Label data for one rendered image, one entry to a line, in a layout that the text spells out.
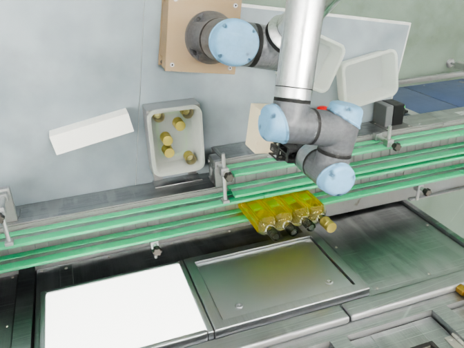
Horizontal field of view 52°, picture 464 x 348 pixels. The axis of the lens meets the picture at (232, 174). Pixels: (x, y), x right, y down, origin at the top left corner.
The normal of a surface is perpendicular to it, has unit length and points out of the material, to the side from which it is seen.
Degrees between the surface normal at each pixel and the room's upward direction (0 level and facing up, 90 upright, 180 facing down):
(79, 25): 0
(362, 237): 90
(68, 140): 0
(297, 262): 90
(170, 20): 5
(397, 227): 90
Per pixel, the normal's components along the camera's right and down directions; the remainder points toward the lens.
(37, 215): -0.04, -0.90
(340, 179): 0.32, 0.40
